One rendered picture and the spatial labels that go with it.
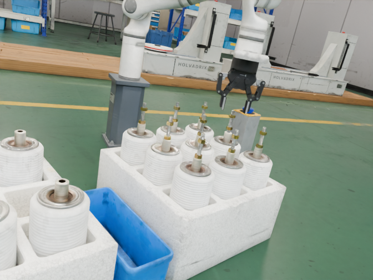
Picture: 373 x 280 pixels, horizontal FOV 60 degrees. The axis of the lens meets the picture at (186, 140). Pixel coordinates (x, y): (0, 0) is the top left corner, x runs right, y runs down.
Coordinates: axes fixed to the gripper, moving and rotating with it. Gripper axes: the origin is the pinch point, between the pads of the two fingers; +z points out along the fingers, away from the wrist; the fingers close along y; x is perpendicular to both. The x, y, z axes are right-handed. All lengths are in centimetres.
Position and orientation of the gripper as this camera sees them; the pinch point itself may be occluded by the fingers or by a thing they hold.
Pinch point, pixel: (234, 106)
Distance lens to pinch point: 97.4
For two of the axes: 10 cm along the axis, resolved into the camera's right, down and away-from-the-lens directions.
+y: -9.8, -1.7, -0.7
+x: 0.1, 3.4, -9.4
